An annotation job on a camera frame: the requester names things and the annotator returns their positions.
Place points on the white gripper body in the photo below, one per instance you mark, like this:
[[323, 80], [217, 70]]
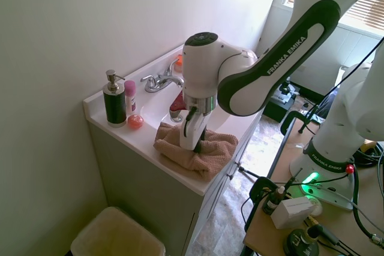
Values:
[[190, 133]]

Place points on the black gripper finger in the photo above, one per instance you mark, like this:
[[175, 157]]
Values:
[[201, 142]]

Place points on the beige waffle towel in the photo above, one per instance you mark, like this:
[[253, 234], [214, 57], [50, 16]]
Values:
[[216, 154]]

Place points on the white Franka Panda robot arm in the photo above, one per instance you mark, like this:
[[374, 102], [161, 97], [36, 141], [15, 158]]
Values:
[[270, 67]]

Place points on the white vanity sink top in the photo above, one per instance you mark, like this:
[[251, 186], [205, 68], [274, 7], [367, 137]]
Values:
[[141, 136]]

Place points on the metal cabinet knob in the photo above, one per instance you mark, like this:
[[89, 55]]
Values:
[[231, 175], [240, 166]]

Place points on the pink round soap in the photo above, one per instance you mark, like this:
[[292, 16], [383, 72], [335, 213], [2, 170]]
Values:
[[136, 121]]

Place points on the grey vanity cabinet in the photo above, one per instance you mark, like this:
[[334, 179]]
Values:
[[135, 172]]

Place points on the small jar with orange lid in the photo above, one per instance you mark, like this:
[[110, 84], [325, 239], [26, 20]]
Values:
[[179, 62]]

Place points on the pink deodorant stick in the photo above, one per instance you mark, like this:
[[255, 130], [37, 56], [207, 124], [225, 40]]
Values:
[[130, 94]]

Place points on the black soap dispenser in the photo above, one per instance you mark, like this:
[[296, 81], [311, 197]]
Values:
[[114, 106]]

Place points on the black equipment case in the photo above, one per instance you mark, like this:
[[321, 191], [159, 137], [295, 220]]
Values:
[[282, 106]]

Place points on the brown dropper bottle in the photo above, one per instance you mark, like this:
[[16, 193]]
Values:
[[273, 202]]

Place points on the white cardboard box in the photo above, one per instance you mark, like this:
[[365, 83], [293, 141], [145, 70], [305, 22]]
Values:
[[292, 212]]

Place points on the beige trash bin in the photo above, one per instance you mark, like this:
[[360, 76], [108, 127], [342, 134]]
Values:
[[117, 235]]

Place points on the black round weighted base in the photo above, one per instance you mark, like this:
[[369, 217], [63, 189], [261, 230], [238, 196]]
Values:
[[300, 244]]

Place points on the red emergency stop knob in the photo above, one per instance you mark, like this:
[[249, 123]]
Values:
[[349, 169]]

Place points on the window blinds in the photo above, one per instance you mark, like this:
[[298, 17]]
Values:
[[369, 1]]

